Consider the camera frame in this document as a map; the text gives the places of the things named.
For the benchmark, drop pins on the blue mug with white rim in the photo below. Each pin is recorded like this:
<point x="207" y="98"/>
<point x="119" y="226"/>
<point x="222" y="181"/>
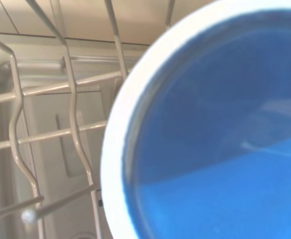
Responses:
<point x="210" y="124"/>

